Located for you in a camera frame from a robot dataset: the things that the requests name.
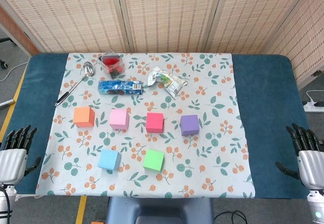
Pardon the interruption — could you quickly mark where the white floor cable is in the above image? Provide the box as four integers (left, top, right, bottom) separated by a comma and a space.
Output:
0, 61, 28, 82

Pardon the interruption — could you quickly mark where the green foam cube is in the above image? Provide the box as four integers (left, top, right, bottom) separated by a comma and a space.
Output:
143, 149, 165, 172

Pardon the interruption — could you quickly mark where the red foam cube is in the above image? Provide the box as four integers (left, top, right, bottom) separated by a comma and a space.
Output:
145, 112, 165, 133

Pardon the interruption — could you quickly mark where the pink foam cube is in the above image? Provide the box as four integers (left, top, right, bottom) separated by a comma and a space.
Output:
109, 109, 130, 130

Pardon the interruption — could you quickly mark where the blue cookie package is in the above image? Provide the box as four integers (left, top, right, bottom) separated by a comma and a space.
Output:
98, 79, 144, 96

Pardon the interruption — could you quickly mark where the crumpled silver snack bag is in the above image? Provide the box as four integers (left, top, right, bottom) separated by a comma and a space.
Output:
147, 66, 188, 100

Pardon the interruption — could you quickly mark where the black office chair base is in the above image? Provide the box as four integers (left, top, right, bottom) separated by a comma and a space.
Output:
0, 37, 17, 70

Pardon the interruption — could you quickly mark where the grey metal bar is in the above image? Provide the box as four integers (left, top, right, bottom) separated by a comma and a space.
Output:
0, 98, 16, 108

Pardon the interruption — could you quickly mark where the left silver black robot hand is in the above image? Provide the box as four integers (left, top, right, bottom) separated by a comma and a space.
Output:
0, 124, 42, 184

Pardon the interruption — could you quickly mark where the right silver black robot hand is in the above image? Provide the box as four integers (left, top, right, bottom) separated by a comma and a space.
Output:
275, 122, 324, 190

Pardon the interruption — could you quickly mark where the white charger cable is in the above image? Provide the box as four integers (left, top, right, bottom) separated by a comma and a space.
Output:
305, 89, 324, 104

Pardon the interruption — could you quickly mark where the purple foam cube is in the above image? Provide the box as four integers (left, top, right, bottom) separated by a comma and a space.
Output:
180, 114, 200, 137

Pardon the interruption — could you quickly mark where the metal spoon black handle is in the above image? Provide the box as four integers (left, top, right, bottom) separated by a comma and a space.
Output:
55, 61, 95, 107

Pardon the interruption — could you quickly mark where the floral print tablecloth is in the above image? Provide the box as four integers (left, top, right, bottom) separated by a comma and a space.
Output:
35, 53, 256, 199

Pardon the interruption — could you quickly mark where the teal table cover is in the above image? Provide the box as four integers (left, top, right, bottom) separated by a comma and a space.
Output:
0, 53, 317, 200

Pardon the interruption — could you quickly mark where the light blue foam cube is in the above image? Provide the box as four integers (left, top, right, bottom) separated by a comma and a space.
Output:
97, 150, 122, 171

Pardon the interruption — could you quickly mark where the bamboo folding screen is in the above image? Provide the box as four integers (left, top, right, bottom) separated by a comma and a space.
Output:
0, 0, 324, 83

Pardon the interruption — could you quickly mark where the black floor cable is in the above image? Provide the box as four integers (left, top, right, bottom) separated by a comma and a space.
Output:
214, 210, 248, 224

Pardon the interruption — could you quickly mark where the orange foam cube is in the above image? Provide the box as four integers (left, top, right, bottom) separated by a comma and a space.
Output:
72, 106, 96, 128

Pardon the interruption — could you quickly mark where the clear box with red items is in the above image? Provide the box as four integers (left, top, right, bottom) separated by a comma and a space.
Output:
98, 50, 125, 79

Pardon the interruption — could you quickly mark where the white power strip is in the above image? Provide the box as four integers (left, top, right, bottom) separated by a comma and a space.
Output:
303, 101, 324, 113

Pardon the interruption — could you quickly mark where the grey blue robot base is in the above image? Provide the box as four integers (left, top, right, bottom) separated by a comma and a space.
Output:
105, 197, 215, 224

